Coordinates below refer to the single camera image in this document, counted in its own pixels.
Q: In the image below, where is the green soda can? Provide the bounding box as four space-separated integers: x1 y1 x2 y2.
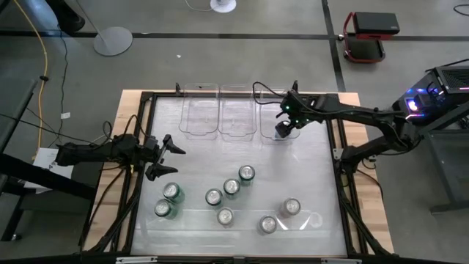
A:
153 199 179 220
204 188 224 208
223 177 242 200
237 164 256 187
162 182 185 204

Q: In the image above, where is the clear plastic bin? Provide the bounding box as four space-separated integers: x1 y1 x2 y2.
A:
258 87 301 145
218 84 258 142
178 82 221 141

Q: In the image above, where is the silver metal bracket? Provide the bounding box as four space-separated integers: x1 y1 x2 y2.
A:
115 256 158 264
320 257 363 264

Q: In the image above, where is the silver red soda can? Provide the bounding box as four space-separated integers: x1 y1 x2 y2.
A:
280 197 302 218
216 207 235 227

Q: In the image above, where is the white round fan base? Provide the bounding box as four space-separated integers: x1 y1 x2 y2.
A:
210 0 237 14

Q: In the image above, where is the dark desk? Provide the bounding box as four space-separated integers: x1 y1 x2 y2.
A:
0 78 97 243

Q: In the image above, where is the yellow floor cable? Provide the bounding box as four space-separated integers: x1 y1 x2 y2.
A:
12 0 49 150

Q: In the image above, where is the white paper sheet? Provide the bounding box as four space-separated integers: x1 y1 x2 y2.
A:
23 147 76 191

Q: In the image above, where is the dark metal side table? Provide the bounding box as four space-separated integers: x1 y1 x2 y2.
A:
402 106 469 214

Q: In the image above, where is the black computer with coloured lights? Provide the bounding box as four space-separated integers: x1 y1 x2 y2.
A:
391 65 469 128

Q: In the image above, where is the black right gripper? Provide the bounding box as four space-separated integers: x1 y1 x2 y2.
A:
275 91 317 139

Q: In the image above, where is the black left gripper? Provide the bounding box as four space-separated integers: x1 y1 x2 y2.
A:
145 133 187 182

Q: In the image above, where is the grey floor lamp stand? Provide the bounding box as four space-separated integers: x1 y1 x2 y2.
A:
75 0 134 57

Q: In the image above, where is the person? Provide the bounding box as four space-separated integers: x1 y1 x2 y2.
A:
21 0 86 33

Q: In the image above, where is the black metal table frame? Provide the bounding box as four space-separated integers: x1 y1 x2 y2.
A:
78 89 395 264

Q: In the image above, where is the red black rolling stool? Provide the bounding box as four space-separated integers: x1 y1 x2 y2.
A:
342 11 401 64

